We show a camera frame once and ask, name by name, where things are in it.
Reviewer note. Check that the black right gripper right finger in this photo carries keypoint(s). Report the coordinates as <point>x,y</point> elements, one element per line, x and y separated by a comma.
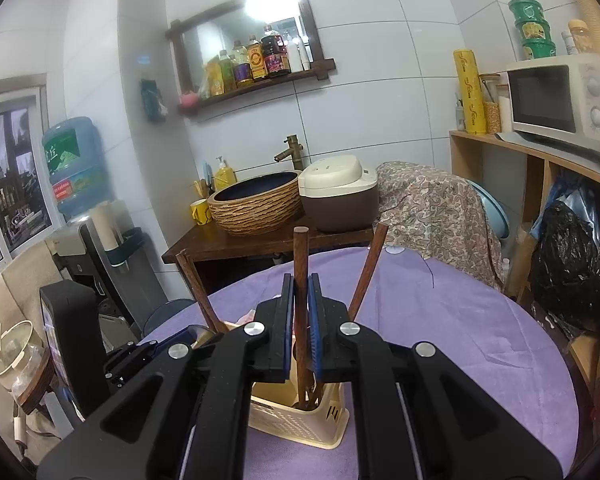
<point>417,414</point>

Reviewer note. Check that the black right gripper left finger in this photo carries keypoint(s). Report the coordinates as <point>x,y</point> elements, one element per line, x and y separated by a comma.
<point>185,414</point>

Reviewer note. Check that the black chopstick gold band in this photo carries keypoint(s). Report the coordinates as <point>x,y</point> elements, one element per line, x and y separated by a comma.
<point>301,260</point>

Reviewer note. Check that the reddish brown chopstick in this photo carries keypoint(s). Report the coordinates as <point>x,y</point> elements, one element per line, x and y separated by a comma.
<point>368,270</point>

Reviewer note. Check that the white pot with lid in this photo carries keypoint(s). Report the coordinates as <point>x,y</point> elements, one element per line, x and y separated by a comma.
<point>21,354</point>

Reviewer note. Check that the cream perforated utensil holder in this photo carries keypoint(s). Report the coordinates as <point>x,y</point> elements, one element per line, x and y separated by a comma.
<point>300,419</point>

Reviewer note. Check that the purple floral tablecloth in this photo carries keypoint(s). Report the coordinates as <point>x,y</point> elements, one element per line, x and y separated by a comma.
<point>410,299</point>

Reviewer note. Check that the water dispenser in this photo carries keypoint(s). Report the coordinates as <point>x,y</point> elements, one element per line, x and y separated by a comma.
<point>104,251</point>

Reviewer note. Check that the dark wooden side table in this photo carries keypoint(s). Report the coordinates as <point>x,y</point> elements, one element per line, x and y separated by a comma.
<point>222,259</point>

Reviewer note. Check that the wooden shelf unit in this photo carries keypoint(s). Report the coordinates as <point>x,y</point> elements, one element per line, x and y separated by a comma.
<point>519,175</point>

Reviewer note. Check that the yellow cup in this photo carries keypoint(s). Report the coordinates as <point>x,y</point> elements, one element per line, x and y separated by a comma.
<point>200,212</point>

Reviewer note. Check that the floral cloth covered chair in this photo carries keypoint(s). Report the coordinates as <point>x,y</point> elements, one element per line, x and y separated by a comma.
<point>441,217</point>

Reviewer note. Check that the black plastic bag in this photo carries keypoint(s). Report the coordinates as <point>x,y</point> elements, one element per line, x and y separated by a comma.
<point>565,264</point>

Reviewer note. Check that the blue water jug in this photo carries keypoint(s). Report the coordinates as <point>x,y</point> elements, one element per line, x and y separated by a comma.
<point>76,166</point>

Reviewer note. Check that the blue plastic basin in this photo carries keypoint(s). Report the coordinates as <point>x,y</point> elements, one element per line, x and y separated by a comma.
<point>495,214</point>

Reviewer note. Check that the woven basket sink bowl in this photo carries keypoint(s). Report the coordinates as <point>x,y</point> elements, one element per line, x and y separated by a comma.
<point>257,205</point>

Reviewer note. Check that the white rice cooker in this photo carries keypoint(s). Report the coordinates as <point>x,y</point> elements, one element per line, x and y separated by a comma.
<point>338,194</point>

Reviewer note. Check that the yellow soap dispenser bottle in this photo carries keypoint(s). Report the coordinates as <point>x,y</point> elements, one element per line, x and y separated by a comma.
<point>224,177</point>

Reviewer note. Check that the brass faucet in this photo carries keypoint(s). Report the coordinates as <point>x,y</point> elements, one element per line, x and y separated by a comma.
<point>293,151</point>

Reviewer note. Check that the yellow foil roll box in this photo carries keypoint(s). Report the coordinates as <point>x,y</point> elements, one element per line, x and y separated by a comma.
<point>470,91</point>

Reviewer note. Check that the white microwave oven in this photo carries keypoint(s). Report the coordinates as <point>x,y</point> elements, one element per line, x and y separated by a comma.
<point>557,98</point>

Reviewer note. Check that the orange label oil bottle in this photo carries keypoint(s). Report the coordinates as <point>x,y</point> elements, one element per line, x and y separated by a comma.
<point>256,59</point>

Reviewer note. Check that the dark sauce bottle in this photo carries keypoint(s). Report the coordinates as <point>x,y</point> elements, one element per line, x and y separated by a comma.
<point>274,53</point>

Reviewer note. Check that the wooden framed mirror shelf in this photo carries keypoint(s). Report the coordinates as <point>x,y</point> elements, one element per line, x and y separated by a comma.
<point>243,46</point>

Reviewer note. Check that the green instant noodle cups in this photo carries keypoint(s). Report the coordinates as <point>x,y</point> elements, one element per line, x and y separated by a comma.
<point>533,29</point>

